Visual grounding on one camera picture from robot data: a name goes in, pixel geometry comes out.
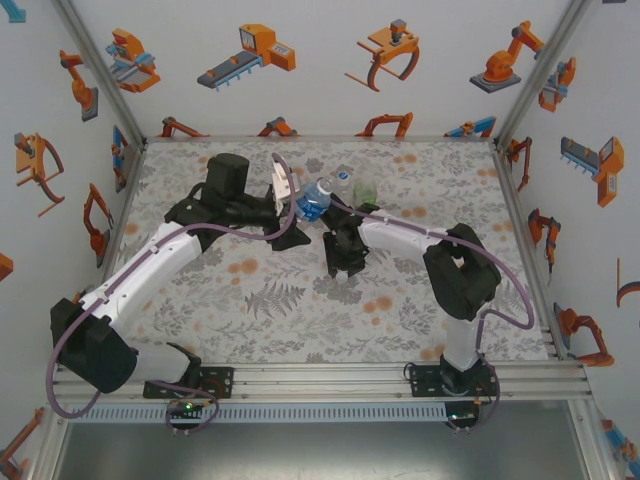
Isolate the clear bottle with blue label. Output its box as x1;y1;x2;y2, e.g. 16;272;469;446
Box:
293;176;335;222

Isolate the clear glass with green liquid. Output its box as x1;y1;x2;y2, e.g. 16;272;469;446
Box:
352;169;380;214

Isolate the floral patterned table cover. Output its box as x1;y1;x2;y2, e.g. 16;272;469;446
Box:
102;139;551;365

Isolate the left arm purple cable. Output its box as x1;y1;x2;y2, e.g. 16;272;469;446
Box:
45;152;301;437

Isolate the aluminium frame rail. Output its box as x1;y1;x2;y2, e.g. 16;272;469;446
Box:
143;133;500;146
47;360;591;405
491;142;571;361
98;142;150;281

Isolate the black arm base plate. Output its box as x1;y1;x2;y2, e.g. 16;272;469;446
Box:
403;362;496;400
143;366;236;400

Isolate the slotted grey cable duct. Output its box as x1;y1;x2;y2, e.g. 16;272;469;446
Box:
67;402;447;425

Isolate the aluminium frame post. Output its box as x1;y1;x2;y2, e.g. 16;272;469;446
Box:
569;399;619;480
493;0;596;149
27;402;71;480
49;0;150;147

